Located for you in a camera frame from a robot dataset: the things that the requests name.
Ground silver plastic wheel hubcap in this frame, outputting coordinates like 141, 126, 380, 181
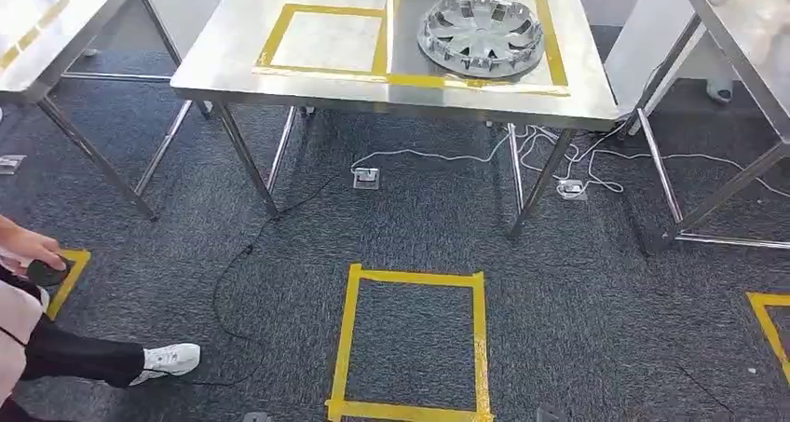
416, 0, 548, 80

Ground yellow floor tape square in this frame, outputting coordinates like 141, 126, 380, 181
325, 263, 496, 422

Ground stainless steel table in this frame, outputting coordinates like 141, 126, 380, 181
170, 0, 620, 242
620, 0, 790, 252
0, 0, 214, 223

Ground small yellow tape square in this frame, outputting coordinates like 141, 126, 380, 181
252, 3, 390, 86

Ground large yellow tape square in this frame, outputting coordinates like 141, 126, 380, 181
386, 0, 571, 97

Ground yellow floor tape corner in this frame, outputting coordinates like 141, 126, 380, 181
744, 292, 790, 385
45, 249, 92, 321

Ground person's shoe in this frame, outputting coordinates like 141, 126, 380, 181
705, 77, 735, 105

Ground black round device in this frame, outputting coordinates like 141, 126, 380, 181
25, 259, 71, 289

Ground person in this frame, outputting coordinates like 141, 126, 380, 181
0, 213, 202, 422

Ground person's hand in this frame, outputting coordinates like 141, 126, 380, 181
0, 213, 68, 279

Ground yellow tape strip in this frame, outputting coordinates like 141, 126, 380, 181
0, 0, 71, 70

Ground white power cable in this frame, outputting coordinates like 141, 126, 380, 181
511, 121, 790, 200
349, 125, 514, 175

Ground black cable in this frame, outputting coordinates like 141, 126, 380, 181
157, 170, 342, 388

